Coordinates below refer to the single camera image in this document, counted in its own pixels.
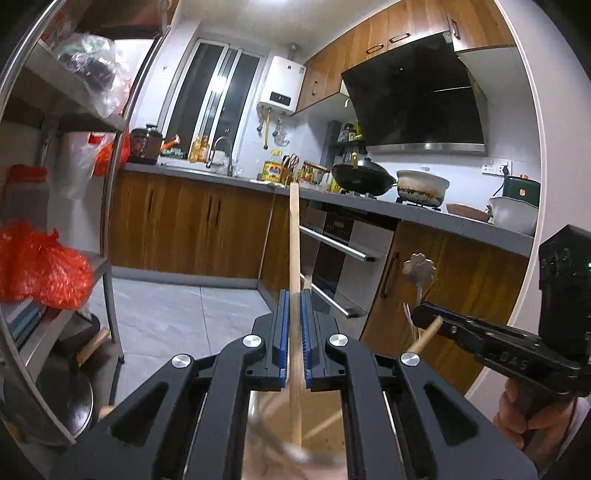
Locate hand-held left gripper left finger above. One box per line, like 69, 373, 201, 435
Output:
51, 289, 291, 480

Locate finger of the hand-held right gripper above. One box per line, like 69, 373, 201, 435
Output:
411, 302, 542, 352

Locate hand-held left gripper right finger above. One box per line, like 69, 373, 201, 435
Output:
300, 288, 539, 480

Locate wooden chopstick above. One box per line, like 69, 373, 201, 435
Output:
408, 318, 443, 354
288, 182, 305, 450

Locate gold fork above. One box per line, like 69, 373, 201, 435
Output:
403, 302, 419, 344

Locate silver flower-handled spoon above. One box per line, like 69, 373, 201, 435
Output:
403, 253, 435, 306

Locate person's right hand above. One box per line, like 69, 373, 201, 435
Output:
496, 378, 579, 462

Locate built-in oven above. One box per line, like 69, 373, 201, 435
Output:
299, 210, 399, 320

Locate white bowl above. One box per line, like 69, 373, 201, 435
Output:
489, 196, 539, 236

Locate brown plate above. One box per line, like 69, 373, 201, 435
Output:
445, 202, 491, 223

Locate white clay pot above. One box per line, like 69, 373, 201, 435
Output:
396, 169, 451, 208

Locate wooden lower cabinets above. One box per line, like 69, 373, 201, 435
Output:
108, 171, 532, 393

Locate wooden cabinets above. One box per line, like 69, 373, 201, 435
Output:
291, 0, 518, 116
108, 171, 532, 393

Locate scissors holder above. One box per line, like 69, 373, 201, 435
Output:
281, 154, 301, 184

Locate black wok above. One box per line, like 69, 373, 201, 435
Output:
331, 156, 398, 197

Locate metal faucet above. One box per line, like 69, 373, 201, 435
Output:
206, 136, 235, 176

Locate spice rack with bottles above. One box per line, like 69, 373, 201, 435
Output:
327, 120, 368, 156

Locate yellow bottles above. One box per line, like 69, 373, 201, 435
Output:
189, 133, 211, 162

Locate black range hood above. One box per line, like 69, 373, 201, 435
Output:
340, 31, 489, 156

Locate dark pressure cooker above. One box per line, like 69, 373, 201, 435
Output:
126, 123, 165, 165

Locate sliding window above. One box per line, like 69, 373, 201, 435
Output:
163, 39, 269, 163

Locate large red plastic bag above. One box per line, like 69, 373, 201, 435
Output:
0, 220, 96, 311

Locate small red plastic bag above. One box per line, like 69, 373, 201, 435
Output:
92, 133, 133, 177

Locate white water heater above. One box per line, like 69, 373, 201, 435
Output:
256, 55, 308, 117

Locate wooden upper cabinets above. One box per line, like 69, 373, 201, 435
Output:
291, 0, 518, 116

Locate white plastic bag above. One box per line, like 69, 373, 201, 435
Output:
57, 131, 110, 200

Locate red lidded plastic container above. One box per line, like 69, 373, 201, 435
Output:
0, 165, 49, 223

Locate metal shelf rack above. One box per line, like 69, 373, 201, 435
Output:
0, 0, 172, 445

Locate clear plastic bag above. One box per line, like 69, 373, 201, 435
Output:
55, 34, 133, 119

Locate wall socket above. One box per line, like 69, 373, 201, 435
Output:
479, 159, 513, 176

